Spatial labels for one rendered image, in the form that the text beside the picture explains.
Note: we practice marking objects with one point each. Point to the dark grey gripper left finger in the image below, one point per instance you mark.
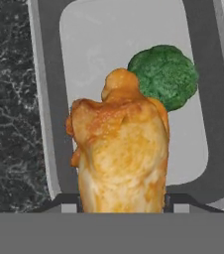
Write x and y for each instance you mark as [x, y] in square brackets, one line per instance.
[67, 201]

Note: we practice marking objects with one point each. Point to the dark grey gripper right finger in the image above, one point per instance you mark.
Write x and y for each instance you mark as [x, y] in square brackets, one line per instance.
[180, 201]

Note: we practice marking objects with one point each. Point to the golden brown chicken drumstick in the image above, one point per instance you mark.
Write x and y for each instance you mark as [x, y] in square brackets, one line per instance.
[122, 149]

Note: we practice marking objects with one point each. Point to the green broccoli floret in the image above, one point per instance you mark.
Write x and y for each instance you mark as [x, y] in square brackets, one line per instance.
[165, 76]

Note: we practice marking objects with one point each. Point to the grey tupperware container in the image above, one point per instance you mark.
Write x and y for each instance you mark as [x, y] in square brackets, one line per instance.
[94, 49]

